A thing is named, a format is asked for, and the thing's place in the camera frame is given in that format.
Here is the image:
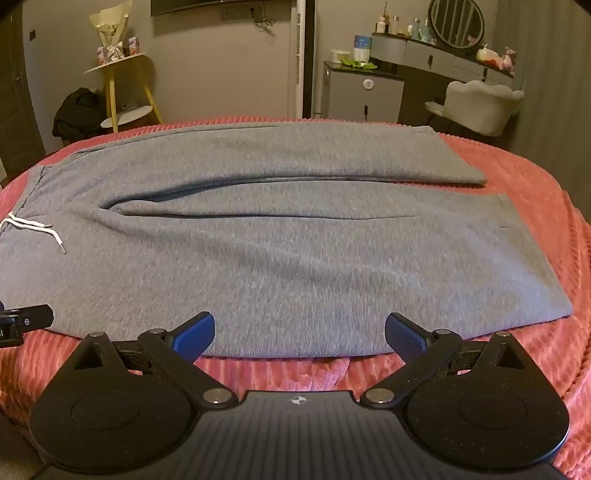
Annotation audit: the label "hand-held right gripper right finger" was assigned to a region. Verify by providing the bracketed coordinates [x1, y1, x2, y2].
[360, 312, 525, 411]

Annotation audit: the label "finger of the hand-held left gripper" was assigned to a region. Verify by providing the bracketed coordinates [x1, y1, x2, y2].
[14, 304, 54, 331]

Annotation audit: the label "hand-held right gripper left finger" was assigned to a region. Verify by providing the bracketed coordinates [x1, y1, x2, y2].
[74, 311, 234, 412]

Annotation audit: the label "grey pants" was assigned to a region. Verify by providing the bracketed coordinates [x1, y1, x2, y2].
[0, 121, 574, 359]

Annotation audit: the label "pink ribbed blanket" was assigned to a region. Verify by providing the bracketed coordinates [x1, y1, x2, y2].
[0, 115, 591, 472]

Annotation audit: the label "black bag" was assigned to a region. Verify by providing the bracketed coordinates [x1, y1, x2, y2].
[52, 87, 110, 140]

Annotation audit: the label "dark door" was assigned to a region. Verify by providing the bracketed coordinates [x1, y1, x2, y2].
[0, 7, 47, 185]

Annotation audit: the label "grey bedside cabinet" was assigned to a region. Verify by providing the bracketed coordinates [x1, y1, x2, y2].
[322, 60, 406, 124]

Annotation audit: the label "yellow two-tier side table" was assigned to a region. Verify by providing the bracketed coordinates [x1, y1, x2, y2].
[83, 52, 164, 134]

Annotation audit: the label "grey vanity desk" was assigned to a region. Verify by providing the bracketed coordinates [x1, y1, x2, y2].
[370, 32, 515, 89]

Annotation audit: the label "blue white tissue pack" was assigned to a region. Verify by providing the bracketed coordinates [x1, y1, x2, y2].
[353, 34, 373, 64]

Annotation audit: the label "white plush toy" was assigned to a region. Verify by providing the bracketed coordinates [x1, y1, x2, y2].
[476, 44, 505, 70]

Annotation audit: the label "white tower appliance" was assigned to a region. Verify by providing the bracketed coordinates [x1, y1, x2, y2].
[288, 0, 316, 119]

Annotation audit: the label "cream wrapped bouquet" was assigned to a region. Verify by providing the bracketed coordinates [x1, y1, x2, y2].
[89, 0, 134, 63]

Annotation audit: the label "round black mirror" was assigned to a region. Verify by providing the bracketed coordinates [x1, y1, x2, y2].
[428, 0, 486, 49]

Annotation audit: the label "black wall television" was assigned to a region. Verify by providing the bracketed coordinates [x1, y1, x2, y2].
[151, 0, 267, 18]

